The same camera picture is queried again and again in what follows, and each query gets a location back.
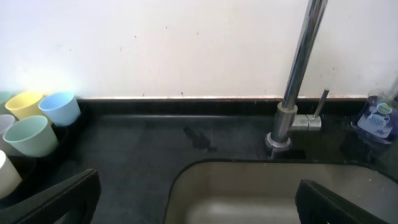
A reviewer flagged green cup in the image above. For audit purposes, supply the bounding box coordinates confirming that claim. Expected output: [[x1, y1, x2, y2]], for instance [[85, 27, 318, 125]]
[[2, 115, 60, 158], [0, 91, 14, 115]]

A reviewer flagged blue soap bottle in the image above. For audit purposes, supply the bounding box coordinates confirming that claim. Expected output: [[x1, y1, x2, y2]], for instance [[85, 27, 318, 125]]
[[350, 74, 398, 146]]

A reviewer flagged white cup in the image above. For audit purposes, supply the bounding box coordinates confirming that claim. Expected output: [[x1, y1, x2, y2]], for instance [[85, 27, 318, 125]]
[[0, 149, 23, 200]]

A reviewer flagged steel tap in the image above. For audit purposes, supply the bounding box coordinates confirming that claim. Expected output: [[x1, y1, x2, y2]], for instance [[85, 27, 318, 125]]
[[264, 0, 330, 157]]

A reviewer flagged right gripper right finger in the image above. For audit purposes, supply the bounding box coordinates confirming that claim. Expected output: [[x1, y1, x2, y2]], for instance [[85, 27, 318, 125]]
[[295, 179, 390, 224]]

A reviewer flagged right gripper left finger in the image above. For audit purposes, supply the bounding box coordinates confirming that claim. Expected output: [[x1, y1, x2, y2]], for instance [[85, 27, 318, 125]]
[[0, 169, 102, 224]]

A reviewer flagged yellow cup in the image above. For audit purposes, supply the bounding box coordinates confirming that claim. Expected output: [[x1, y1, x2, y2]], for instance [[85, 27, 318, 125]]
[[4, 91, 52, 125]]

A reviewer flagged steel sink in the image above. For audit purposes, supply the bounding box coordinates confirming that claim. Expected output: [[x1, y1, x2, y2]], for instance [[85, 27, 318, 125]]
[[163, 159, 398, 224]]

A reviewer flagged blue cup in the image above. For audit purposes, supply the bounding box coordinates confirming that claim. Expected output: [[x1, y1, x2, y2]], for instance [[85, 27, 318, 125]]
[[38, 91, 81, 128]]

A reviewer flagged black tray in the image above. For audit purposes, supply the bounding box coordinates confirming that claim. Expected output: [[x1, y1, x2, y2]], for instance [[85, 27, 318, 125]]
[[0, 104, 91, 210]]

